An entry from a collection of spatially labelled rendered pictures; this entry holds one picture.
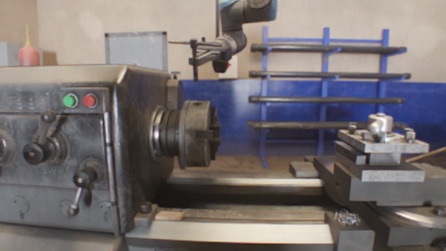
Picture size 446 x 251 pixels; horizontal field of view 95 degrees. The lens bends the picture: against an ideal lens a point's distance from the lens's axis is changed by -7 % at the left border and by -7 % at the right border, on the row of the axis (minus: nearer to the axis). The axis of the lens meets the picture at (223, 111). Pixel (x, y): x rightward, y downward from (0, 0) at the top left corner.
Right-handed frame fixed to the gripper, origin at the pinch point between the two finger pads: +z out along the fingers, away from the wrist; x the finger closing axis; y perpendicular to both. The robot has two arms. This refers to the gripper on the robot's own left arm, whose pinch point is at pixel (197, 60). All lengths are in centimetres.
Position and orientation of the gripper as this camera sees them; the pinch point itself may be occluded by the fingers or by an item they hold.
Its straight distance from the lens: 76.0
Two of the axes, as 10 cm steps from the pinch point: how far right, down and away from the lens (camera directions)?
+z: -4.7, 4.4, -7.7
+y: -0.3, -8.8, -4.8
